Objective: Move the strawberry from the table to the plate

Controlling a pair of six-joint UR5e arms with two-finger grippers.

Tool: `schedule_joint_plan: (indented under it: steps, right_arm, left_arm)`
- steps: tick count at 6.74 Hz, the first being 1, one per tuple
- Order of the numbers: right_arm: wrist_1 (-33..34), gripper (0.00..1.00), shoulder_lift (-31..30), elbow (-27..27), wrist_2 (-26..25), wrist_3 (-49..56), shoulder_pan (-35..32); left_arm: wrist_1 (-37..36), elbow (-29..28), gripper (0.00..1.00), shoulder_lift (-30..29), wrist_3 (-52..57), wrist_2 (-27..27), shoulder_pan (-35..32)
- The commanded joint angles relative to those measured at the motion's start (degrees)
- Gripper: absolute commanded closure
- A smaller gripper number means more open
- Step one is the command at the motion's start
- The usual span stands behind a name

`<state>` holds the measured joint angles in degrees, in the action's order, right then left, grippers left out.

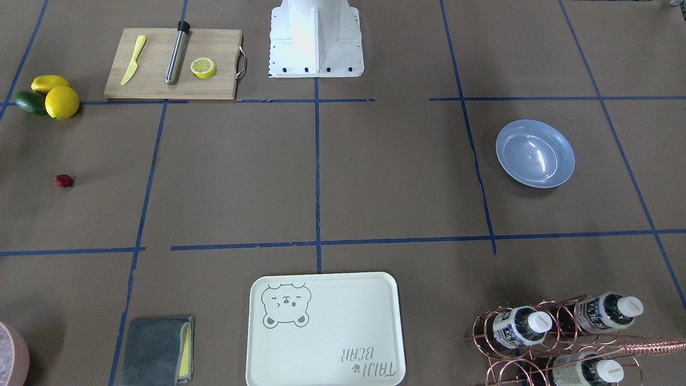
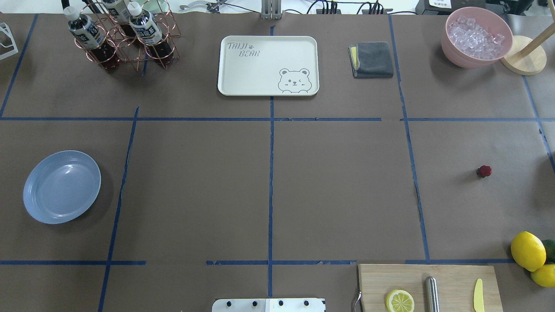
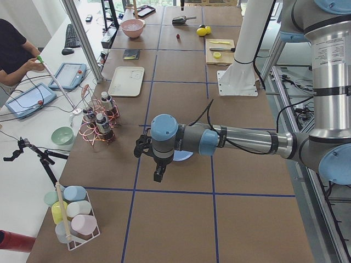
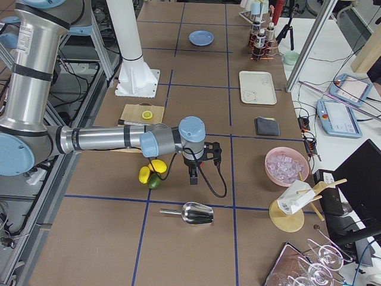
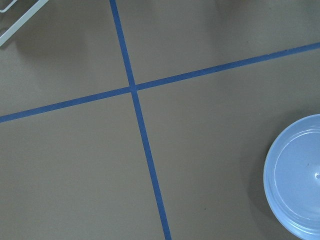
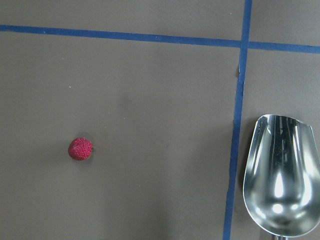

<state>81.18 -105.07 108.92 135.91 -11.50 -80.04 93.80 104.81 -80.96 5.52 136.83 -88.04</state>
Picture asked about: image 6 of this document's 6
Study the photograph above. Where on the red strawberry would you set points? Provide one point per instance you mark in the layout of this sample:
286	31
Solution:
80	149

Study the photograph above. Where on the blue tape grid lines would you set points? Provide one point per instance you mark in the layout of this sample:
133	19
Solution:
168	92

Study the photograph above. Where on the metal scoop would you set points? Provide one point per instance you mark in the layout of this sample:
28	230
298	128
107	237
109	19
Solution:
281	184

